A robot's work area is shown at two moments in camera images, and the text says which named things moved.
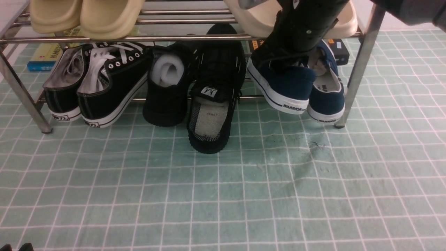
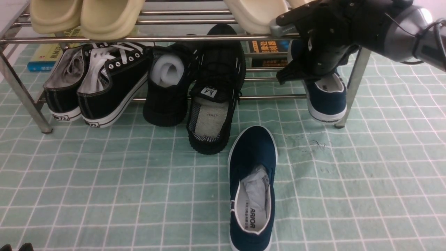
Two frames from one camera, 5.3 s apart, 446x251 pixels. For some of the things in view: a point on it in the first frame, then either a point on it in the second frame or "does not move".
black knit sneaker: (172, 68) does not move
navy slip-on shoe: (289, 88) → (252, 162)
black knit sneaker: (217, 81) does not move
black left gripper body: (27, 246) does not move
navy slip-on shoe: (327, 101) does not move
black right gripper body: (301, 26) → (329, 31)
